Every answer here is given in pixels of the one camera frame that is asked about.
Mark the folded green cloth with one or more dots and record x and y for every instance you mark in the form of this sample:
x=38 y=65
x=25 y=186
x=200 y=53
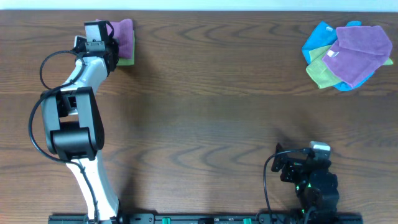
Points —
x=129 y=61

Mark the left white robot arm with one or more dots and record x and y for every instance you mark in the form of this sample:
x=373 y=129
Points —
x=73 y=126

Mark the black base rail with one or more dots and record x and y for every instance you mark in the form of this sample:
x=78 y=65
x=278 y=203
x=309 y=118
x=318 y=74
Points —
x=149 y=218

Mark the blue cloth on pile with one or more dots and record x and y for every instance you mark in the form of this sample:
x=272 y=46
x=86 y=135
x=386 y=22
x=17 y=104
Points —
x=315 y=48

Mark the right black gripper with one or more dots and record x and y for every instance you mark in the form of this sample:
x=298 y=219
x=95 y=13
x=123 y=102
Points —
x=286 y=165

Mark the purple cloth on pile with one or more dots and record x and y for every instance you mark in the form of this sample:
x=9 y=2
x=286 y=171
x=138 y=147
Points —
x=368 y=36

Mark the green cloth on pile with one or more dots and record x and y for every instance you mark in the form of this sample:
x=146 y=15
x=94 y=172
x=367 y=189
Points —
x=336 y=65

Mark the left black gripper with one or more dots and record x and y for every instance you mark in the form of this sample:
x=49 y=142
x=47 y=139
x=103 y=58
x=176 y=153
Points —
x=114 y=54

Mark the purple cloth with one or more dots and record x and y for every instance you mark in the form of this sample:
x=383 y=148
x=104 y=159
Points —
x=368 y=36
x=123 y=32

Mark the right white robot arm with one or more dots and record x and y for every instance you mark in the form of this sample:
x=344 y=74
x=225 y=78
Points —
x=315 y=186

